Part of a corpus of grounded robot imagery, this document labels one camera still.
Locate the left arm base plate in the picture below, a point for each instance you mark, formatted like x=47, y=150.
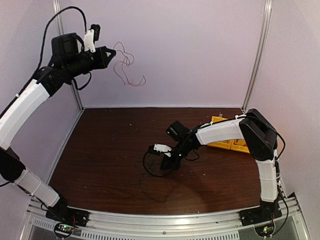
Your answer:
x=68, y=215

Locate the right controller board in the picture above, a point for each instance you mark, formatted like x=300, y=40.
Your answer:
x=265, y=230

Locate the yellow bin middle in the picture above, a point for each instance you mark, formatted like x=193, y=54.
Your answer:
x=239, y=145

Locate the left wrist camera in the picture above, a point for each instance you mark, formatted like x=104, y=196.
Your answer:
x=91, y=36

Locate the left controller board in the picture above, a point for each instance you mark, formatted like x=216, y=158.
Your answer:
x=63, y=230

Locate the aluminium frame post right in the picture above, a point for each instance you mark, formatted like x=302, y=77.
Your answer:
x=264, y=31

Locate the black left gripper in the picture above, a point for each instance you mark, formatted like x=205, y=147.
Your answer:
x=103, y=63

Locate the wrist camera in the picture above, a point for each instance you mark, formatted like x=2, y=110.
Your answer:
x=158, y=149
x=91, y=36

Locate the aluminium front rail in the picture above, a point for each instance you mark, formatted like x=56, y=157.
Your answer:
x=223, y=225

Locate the aluminium frame post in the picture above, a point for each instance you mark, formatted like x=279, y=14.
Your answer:
x=264, y=31
x=60, y=30

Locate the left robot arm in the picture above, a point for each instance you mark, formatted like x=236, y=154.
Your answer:
x=71, y=56

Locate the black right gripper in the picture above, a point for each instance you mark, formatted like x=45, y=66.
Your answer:
x=172, y=163

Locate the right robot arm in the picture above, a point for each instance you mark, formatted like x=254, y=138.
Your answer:
x=259, y=135

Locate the controller board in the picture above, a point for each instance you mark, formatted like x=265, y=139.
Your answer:
x=63, y=230
x=265, y=230

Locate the yellow bin left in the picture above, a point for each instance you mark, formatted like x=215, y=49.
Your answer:
x=226, y=144

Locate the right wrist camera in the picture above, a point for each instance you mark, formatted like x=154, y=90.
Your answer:
x=158, y=149

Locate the yellow bin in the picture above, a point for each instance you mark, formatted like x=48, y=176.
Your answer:
x=226, y=144
x=239, y=145

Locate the aluminium frame post left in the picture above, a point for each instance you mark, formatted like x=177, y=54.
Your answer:
x=60, y=30

